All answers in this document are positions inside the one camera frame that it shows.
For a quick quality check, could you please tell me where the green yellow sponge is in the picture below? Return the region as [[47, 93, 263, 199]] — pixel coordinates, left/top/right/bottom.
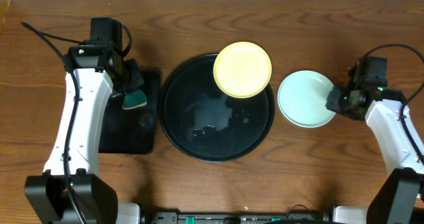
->
[[122, 89, 147, 110]]

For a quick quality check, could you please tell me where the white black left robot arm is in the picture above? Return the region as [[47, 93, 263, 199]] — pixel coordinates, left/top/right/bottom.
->
[[24, 45, 143, 223]]

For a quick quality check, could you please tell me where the rectangular black tray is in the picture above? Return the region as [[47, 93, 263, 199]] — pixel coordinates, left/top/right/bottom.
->
[[99, 70, 161, 154]]

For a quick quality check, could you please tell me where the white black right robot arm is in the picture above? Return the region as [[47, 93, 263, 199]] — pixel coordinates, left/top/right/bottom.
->
[[326, 86, 423, 223]]

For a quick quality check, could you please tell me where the round black tray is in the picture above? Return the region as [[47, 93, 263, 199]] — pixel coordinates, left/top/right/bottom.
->
[[158, 54, 275, 162]]

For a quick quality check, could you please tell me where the yellow plate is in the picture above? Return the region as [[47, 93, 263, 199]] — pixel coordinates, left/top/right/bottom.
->
[[213, 42, 272, 99]]

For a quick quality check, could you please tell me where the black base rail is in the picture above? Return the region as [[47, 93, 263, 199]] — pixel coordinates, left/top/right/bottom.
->
[[150, 205, 333, 224]]

